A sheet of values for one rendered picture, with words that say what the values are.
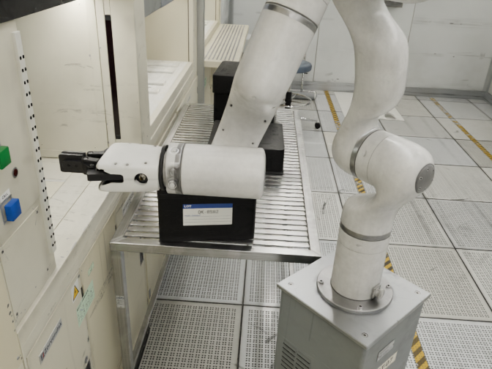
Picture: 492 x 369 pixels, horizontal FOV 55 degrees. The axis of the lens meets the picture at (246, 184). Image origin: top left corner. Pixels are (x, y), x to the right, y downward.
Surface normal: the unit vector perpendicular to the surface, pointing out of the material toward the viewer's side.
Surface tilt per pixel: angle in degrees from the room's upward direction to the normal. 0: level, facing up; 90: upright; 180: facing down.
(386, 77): 98
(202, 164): 53
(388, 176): 81
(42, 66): 90
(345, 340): 90
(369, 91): 104
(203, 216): 90
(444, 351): 0
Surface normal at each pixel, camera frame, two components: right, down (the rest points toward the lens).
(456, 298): 0.04, -0.89
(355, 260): -0.47, 0.39
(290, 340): -0.74, 0.28
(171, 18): -0.05, 0.46
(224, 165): -0.01, -0.18
